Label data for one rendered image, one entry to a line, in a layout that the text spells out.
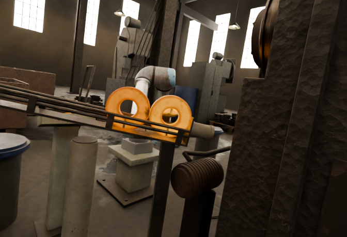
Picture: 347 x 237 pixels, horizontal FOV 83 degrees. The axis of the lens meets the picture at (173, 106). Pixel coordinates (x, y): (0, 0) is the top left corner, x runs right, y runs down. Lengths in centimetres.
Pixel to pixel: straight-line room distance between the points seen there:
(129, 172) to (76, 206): 54
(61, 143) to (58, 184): 21
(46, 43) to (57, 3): 211
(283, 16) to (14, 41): 1211
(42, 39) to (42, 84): 826
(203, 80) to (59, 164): 381
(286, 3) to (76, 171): 96
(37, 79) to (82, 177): 344
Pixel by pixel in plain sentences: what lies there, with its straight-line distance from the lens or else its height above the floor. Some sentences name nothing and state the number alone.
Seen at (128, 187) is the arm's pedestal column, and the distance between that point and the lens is 156.
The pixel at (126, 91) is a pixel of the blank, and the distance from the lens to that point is 70.
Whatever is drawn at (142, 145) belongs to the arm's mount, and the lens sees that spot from 149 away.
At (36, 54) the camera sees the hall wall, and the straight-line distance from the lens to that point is 1239.
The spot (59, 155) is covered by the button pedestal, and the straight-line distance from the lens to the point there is 114.
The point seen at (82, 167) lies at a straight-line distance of 99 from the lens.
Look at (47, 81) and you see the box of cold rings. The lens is 435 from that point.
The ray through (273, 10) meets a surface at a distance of 89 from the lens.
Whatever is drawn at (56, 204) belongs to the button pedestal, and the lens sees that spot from 126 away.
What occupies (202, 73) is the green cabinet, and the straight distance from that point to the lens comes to 459.
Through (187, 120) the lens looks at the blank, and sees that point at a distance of 72.
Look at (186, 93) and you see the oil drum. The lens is 448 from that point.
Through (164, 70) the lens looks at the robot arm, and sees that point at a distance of 119.
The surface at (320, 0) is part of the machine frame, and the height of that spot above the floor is 103.
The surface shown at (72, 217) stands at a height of 17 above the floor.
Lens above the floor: 82
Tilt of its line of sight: 6 degrees down
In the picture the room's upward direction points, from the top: 8 degrees clockwise
